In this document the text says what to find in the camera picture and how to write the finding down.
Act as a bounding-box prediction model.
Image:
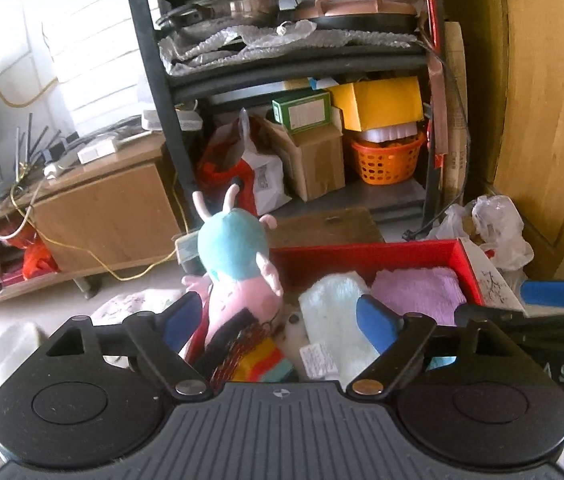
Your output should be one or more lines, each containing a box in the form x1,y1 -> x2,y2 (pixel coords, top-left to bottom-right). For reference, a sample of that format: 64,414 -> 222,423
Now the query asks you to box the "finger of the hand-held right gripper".
454,304 -> 564,331
519,274 -> 564,308

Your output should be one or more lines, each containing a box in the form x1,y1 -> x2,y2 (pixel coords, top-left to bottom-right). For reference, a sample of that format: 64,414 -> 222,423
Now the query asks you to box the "black router with antennas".
12,112 -> 66,171

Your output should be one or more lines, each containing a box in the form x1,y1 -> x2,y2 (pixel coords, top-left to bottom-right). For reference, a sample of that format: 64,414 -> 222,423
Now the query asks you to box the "pale blue fluffy towel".
298,271 -> 383,381

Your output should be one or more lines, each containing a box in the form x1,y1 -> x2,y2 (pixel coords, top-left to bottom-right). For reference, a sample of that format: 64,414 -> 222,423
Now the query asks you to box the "low wooden media bench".
0,135 -> 185,308

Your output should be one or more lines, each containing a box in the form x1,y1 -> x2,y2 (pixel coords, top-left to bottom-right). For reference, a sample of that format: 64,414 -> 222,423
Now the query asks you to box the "brown wooden stool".
269,207 -> 387,250

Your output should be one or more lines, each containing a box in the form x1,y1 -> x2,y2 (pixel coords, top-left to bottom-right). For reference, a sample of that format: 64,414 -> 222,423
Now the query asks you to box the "red cardboard box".
267,239 -> 488,311

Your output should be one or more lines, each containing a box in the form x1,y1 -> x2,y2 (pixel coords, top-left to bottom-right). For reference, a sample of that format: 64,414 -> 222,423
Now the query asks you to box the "white plastic container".
362,122 -> 419,143

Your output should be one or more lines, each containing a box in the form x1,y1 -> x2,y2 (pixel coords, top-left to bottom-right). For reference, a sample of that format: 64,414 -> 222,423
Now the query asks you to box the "orange plastic basket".
349,130 -> 427,184

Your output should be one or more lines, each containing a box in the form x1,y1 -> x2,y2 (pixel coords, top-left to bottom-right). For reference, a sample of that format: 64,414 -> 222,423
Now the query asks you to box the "red storage box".
89,237 -> 528,376

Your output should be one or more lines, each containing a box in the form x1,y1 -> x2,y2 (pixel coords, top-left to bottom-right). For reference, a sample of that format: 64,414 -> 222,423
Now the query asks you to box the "tall wooden cabinet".
439,0 -> 564,281

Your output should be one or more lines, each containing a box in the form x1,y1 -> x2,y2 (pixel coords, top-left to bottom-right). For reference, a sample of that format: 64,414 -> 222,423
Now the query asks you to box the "green box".
272,91 -> 333,133

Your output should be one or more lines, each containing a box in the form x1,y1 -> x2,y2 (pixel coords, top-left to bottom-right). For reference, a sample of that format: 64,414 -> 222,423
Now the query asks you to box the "yellow cable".
0,10 -> 180,282

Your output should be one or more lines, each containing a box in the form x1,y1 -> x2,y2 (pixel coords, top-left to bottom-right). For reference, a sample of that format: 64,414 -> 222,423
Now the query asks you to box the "yellow box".
327,77 -> 425,132

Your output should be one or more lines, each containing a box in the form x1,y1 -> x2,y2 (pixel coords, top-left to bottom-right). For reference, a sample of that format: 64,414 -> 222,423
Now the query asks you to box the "steel pot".
156,0 -> 283,33

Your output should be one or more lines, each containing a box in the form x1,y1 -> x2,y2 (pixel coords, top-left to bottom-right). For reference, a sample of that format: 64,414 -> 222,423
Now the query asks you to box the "red and white plastic bag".
196,109 -> 293,216

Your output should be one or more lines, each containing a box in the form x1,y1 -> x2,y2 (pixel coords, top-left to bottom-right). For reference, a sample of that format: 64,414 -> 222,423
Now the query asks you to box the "black metal shelf rack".
122,0 -> 463,221

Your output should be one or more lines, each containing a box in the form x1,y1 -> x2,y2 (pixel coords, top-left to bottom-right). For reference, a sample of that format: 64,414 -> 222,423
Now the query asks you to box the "brown cardboard box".
257,115 -> 347,202

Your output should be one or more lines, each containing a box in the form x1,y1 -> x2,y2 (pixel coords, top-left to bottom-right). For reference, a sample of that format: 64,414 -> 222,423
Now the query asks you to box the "white power strip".
142,110 -> 203,132

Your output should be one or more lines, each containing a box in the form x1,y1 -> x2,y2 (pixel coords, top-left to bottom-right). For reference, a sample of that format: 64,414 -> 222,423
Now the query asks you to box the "tall cardboard sheet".
442,20 -> 469,201

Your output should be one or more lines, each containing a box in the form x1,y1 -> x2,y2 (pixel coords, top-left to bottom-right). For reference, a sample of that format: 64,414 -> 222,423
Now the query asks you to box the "white adapter box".
78,140 -> 120,164

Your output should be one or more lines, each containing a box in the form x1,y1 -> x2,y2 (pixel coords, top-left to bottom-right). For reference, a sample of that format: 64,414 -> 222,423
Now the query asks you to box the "bubble wrap sheet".
158,20 -> 417,63

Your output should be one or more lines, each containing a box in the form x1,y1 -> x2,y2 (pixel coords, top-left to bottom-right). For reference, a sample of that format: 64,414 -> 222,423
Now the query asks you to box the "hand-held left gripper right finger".
346,294 -> 513,397

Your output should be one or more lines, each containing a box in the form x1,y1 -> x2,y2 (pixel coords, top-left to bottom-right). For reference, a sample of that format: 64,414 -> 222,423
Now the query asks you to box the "white round cushion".
0,322 -> 48,392

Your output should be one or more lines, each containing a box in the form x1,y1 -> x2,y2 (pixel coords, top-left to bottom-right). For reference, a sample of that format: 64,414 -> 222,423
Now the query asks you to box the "purple towel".
371,266 -> 468,328

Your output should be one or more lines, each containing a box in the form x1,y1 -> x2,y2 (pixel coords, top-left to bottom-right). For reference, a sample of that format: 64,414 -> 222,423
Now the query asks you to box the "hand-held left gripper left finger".
44,290 -> 209,402

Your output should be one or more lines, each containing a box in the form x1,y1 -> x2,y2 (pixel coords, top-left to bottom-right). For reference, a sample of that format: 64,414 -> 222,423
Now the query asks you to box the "white plastic bag red print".
427,194 -> 534,271

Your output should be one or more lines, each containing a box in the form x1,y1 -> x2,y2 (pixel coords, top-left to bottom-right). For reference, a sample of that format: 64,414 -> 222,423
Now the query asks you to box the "small grey box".
176,234 -> 203,276

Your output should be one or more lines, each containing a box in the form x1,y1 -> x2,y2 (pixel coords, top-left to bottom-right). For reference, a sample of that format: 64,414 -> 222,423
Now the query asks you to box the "teal and pink plush dragon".
182,184 -> 297,391

